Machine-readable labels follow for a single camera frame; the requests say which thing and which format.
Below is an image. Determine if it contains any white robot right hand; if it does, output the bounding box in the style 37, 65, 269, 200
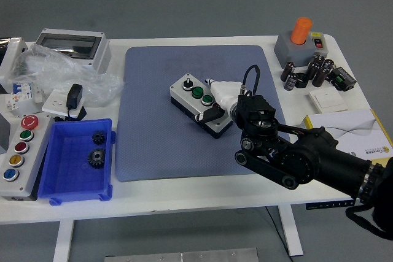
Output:
195, 77, 243, 123

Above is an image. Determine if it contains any grey four-button control box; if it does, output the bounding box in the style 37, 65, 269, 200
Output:
169, 73, 235, 140

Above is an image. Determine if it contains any black desk control panel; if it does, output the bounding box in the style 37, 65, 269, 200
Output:
305, 199, 357, 210

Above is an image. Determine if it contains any grey five-button control box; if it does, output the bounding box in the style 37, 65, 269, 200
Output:
0, 114, 53, 202

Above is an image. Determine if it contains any black capacitor purple label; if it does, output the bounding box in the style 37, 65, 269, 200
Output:
284, 73, 298, 91

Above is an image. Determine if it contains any blue-grey padded mat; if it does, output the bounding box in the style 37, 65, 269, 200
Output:
115, 44, 295, 183

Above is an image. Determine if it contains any orange cylinder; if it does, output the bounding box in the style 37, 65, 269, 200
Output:
290, 17, 313, 45

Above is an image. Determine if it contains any black module green terminal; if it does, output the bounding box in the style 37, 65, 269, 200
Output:
330, 66, 357, 92

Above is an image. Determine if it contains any grey distribution box clear cover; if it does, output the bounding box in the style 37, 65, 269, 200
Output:
34, 28, 112, 74

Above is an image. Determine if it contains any yellow and white carton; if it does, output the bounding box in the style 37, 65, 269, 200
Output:
299, 108, 393, 160

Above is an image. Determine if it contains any small black gear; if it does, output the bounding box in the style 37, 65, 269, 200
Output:
91, 131, 107, 145

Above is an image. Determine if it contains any large black gear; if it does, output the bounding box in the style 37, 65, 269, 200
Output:
87, 148, 106, 169

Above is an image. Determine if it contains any black power adapter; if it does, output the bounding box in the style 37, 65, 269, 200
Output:
66, 83, 84, 111

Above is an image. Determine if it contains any white table leg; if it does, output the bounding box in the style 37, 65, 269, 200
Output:
278, 205, 305, 256
52, 219, 75, 262

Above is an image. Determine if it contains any clear plastic bag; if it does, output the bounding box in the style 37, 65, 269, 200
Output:
9, 44, 124, 105

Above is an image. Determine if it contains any blue plastic bin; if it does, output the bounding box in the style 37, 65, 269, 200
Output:
37, 118, 117, 206

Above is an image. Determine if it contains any white circuit breaker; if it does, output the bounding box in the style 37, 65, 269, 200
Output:
5, 81, 35, 111

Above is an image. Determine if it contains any grey metal block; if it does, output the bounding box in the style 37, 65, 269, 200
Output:
0, 113, 12, 154

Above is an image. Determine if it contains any black ring holder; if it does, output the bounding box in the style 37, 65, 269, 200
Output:
295, 72, 309, 88

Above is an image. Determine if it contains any grey box with rocker switch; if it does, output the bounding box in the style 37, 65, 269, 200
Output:
274, 30, 329, 69

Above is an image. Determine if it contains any white wall switch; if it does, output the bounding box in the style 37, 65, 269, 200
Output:
305, 88, 349, 113

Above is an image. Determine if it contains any thin black cable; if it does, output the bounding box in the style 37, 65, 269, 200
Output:
265, 206, 292, 256

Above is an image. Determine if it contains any white wall socket plate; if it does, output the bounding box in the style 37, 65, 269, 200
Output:
41, 89, 81, 115

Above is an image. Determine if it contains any white electrical enclosure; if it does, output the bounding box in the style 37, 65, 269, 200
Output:
0, 37, 29, 90

